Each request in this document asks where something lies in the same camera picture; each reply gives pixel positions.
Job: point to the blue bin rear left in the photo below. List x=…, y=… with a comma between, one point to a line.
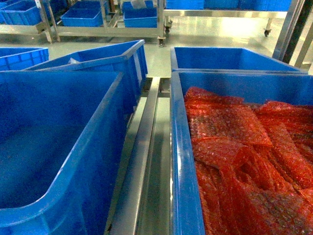
x=128, y=58

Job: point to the blue bin rear right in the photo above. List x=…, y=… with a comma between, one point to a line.
x=227, y=59

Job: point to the stainless steel shelf rack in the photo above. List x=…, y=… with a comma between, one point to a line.
x=144, y=190

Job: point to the empty blue plastic bin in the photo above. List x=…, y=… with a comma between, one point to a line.
x=61, y=137

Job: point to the blue bin with red bags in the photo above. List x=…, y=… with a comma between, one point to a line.
x=296, y=89

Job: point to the red bubble wrap bags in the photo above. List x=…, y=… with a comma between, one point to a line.
x=254, y=164

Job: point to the far stainless steel rack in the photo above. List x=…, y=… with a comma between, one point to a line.
x=110, y=29

